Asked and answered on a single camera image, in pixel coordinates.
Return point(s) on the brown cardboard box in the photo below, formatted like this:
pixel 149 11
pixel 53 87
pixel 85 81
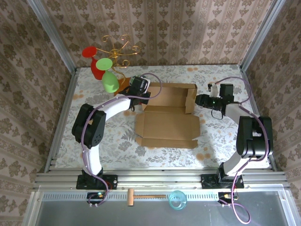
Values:
pixel 164 122

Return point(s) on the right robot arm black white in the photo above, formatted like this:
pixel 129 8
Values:
pixel 254 136

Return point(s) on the green plastic wine glass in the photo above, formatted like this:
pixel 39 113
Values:
pixel 110 82

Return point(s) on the red plastic wine glass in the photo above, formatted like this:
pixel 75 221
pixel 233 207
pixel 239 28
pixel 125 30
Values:
pixel 89 52

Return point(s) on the small black controller board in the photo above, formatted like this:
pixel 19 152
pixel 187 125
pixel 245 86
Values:
pixel 223 196
pixel 94 196

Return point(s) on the wooden mallet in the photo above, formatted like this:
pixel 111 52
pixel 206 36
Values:
pixel 130 197

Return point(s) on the clear teal glass cup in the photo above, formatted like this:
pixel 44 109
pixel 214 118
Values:
pixel 182 204

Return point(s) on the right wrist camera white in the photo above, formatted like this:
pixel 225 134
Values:
pixel 213 90

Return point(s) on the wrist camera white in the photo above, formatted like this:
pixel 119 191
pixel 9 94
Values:
pixel 147 83
pixel 213 90

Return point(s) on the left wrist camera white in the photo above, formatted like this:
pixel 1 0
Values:
pixel 147 83

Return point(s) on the aluminium frame side rail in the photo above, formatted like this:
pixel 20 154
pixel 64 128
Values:
pixel 67 106
pixel 255 94

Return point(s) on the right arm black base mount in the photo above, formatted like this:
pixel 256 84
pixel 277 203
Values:
pixel 208 182

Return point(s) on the aluminium frame post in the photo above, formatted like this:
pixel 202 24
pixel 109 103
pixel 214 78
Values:
pixel 261 35
pixel 53 35

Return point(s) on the aluminium frame cross rail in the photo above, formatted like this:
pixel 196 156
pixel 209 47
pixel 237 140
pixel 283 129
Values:
pixel 152 179

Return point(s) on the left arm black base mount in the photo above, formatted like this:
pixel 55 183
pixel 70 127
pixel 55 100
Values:
pixel 110 182

